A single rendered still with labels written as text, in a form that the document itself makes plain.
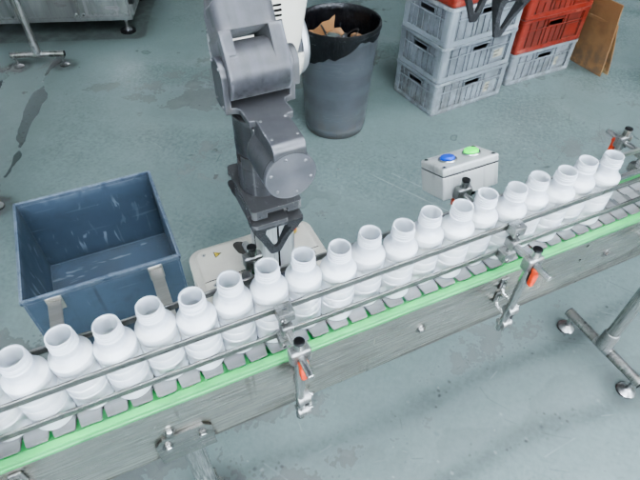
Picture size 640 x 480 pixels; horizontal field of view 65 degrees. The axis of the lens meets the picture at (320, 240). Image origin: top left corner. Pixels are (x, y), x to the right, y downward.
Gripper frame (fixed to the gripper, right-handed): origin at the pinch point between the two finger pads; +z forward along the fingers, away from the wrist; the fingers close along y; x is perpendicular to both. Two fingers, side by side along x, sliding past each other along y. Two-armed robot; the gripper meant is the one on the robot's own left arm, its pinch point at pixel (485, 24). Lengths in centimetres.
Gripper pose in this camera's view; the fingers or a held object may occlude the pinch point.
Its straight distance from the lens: 93.3
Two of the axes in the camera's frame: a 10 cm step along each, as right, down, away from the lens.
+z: -0.2, 6.9, 7.2
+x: -9.1, 2.9, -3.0
